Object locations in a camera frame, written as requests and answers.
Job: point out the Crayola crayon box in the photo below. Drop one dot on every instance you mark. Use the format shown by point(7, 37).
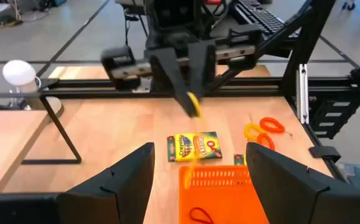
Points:
point(195, 146)
point(238, 159)

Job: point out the black keyboard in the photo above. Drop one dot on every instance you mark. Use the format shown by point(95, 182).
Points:
point(260, 18)

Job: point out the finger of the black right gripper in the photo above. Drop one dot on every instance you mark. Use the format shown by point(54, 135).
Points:
point(202, 68)
point(167, 74)

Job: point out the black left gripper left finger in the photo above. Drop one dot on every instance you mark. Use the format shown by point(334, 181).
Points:
point(105, 199)

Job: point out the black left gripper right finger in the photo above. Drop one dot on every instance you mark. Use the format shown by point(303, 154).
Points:
point(291, 193)

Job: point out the white knob on stand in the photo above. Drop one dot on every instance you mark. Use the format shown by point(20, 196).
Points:
point(18, 73)

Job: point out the orange plastic basket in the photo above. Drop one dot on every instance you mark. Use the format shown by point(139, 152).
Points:
point(217, 199)

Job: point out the silver aluminium bar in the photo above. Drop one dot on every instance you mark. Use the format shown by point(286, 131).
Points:
point(302, 93)

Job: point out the silver mounting plate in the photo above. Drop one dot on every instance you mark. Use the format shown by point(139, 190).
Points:
point(142, 85)

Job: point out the yellow rubber band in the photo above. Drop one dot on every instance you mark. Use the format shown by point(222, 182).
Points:
point(195, 104)

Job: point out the wooden riser shelf black legs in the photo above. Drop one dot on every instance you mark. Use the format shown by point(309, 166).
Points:
point(5, 140)

